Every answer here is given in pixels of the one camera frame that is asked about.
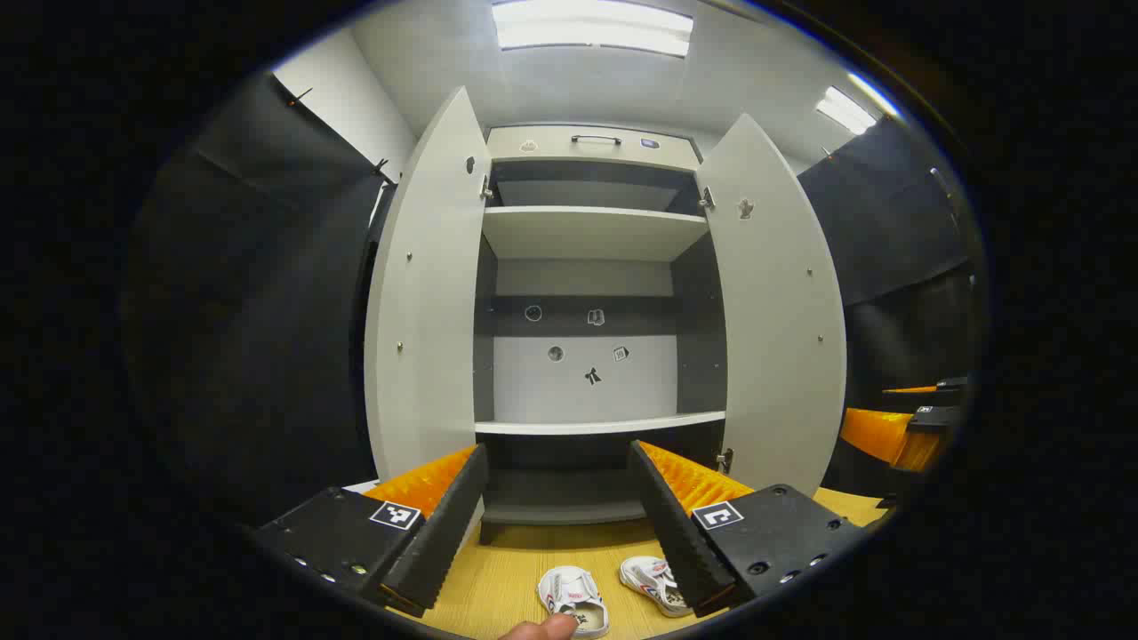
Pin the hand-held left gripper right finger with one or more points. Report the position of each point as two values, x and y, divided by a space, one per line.
676 533

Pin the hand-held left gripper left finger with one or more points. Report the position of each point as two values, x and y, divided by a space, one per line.
444 533

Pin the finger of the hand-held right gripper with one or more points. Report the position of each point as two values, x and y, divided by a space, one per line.
953 386
938 420

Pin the white canvas shoe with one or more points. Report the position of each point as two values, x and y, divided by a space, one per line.
645 576
569 591

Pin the white cabinet door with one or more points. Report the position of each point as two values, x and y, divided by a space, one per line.
427 311
782 338

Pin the white shoe cabinet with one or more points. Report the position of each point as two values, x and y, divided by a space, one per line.
587 233

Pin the metal door hinge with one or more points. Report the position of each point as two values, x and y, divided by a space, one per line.
707 199
725 460
486 188

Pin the white cabinet drawer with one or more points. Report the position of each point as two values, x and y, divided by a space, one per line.
551 147

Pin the black backdrop cloth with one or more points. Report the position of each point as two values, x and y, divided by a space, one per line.
889 231
267 311

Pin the metal hook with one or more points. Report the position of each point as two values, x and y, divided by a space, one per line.
942 187

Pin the ceiling light panel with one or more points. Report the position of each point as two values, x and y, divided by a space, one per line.
845 111
591 27

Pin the black cloth clip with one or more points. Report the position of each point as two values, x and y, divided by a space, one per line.
299 96
382 169

